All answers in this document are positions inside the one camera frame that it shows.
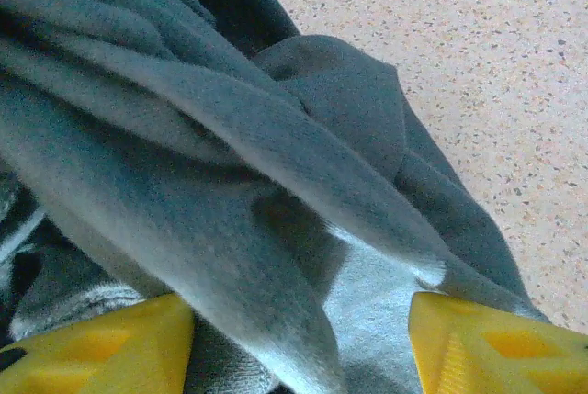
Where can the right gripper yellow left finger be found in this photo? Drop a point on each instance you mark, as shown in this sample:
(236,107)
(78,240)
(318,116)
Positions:
(92,357)

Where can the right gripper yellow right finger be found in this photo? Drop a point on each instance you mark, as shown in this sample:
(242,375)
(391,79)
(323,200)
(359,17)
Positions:
(496,357)

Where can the grey t-shirt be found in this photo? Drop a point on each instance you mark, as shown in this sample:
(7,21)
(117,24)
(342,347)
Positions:
(206,160)

